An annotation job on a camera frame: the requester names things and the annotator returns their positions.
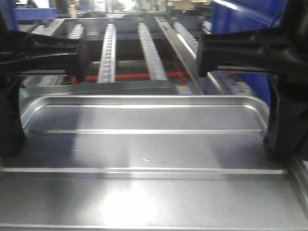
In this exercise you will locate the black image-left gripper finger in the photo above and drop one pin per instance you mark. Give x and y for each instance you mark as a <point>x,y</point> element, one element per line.
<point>12,136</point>

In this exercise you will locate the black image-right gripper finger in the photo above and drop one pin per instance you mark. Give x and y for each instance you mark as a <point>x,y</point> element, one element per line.
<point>287,129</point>

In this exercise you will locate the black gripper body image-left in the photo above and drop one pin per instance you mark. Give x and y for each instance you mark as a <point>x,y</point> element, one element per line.
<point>21,51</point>

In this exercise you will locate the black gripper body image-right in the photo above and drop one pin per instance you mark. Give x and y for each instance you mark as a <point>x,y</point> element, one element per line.
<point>280,50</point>

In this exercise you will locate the small silver metal tray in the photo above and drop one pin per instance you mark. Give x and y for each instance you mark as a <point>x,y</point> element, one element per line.
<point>149,163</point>

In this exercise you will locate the large silver metal tray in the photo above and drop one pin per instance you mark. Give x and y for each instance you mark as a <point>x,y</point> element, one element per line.
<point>151,87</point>

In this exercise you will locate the left white roller track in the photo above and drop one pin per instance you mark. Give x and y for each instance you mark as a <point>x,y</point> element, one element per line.
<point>78,32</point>

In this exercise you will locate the white roller track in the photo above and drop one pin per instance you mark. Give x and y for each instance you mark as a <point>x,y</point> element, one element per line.
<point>78,32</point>
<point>107,67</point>
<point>152,58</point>

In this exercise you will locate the far right roller track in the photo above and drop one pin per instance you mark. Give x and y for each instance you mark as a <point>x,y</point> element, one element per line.
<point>216,83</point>

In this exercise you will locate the blue bin upper right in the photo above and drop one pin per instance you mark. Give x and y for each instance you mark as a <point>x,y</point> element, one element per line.
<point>239,17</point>

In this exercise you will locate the middle white roller track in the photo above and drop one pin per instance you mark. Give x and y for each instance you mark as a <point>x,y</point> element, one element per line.
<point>107,67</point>

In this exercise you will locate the right white roller track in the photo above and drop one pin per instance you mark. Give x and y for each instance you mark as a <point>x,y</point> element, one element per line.
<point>152,58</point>

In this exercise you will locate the right steel divider rail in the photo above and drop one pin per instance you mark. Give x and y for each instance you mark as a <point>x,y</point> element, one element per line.
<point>182,50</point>

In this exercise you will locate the red metal cart frame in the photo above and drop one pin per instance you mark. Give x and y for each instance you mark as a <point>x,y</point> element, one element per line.
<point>94,76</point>

